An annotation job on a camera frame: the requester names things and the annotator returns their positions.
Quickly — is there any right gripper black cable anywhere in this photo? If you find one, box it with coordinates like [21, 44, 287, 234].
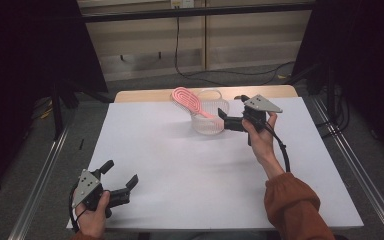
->
[264, 123, 292, 174]

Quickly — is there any dark curtain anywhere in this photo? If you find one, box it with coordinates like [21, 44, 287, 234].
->
[0, 0, 110, 202]
[291, 0, 384, 165]

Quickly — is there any white table cover sheet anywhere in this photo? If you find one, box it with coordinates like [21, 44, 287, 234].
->
[65, 96, 365, 231]

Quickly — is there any black wall power cable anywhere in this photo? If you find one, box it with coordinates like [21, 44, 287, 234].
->
[173, 7, 296, 87]

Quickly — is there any wooden table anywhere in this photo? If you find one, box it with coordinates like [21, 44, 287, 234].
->
[113, 84, 299, 104]

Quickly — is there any clear plastic basket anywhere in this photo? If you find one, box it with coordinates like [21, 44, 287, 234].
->
[189, 87, 231, 136]

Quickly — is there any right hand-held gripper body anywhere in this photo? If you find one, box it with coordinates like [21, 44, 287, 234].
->
[223, 94, 284, 146]

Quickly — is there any person's left hand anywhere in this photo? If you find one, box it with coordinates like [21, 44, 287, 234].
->
[73, 190, 112, 239]

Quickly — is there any black metal stand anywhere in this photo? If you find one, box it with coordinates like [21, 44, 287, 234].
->
[285, 59, 352, 135]
[49, 79, 115, 141]

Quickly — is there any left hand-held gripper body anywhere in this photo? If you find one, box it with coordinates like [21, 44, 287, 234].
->
[71, 168, 132, 220]

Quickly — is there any person's right hand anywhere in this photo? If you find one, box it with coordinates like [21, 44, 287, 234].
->
[241, 111, 280, 165]

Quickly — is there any white wall outlet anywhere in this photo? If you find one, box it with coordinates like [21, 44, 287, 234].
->
[170, 0, 195, 10]

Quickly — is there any pink hairbrush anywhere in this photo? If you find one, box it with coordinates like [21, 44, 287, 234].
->
[171, 86, 219, 121]

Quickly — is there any metal floor rail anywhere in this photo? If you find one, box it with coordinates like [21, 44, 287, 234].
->
[7, 122, 72, 240]
[311, 97, 384, 240]

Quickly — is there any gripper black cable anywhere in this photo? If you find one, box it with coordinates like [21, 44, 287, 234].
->
[67, 186, 88, 233]
[264, 123, 292, 174]

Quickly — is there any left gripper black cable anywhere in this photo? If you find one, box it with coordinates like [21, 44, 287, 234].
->
[67, 186, 88, 233]

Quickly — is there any black horizontal bar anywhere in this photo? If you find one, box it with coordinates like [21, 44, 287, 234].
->
[79, 2, 316, 24]

